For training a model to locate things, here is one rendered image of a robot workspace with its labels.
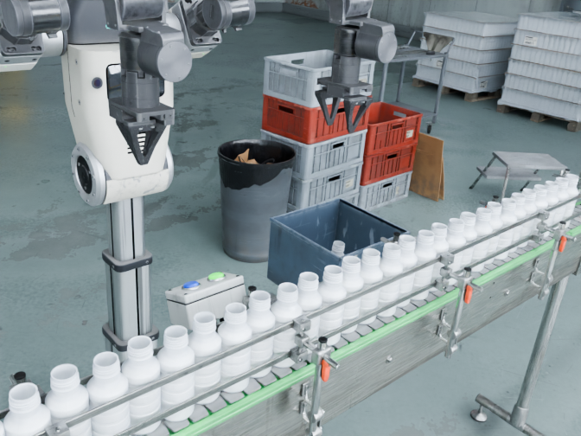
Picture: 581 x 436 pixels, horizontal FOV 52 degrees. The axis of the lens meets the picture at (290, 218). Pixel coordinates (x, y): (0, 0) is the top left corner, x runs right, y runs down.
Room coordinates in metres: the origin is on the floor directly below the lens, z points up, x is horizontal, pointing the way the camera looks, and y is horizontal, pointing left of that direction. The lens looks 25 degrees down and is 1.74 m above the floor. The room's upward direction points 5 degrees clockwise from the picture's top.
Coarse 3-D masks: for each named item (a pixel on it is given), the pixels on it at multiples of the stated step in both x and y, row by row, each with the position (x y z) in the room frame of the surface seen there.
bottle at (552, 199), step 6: (546, 186) 1.62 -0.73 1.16; (552, 186) 1.61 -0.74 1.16; (558, 186) 1.62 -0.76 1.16; (552, 192) 1.61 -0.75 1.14; (546, 198) 1.61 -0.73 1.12; (552, 198) 1.61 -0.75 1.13; (558, 198) 1.62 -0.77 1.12; (552, 204) 1.60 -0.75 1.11; (552, 210) 1.60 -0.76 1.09; (552, 216) 1.61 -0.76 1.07; (546, 222) 1.60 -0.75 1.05; (546, 234) 1.61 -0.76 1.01
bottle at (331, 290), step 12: (324, 276) 1.01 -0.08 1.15; (336, 276) 1.01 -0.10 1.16; (324, 288) 1.01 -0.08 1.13; (336, 288) 1.01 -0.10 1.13; (324, 300) 0.99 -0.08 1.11; (336, 300) 0.99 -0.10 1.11; (336, 312) 1.00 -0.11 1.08; (324, 324) 0.99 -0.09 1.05; (336, 324) 1.00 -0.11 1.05; (336, 336) 1.00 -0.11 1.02
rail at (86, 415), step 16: (512, 224) 1.43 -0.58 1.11; (480, 240) 1.33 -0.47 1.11; (368, 288) 1.05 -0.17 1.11; (336, 304) 0.99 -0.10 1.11; (272, 336) 0.88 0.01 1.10; (224, 352) 0.80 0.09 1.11; (288, 352) 0.91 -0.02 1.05; (192, 368) 0.76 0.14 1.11; (256, 368) 0.85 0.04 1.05; (80, 384) 0.71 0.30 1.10; (160, 384) 0.72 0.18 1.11; (224, 384) 0.81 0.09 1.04; (112, 400) 0.67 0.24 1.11; (128, 400) 0.69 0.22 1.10; (192, 400) 0.76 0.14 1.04; (0, 416) 0.63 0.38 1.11; (80, 416) 0.64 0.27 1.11; (160, 416) 0.72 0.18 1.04; (128, 432) 0.68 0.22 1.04
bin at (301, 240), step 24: (288, 216) 1.74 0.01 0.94; (312, 216) 1.82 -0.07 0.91; (336, 216) 1.90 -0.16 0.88; (360, 216) 1.83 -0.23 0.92; (288, 240) 1.63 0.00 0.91; (312, 240) 1.83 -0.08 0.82; (360, 240) 1.82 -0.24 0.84; (288, 264) 1.63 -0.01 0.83; (312, 264) 1.55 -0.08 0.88; (336, 264) 1.48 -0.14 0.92
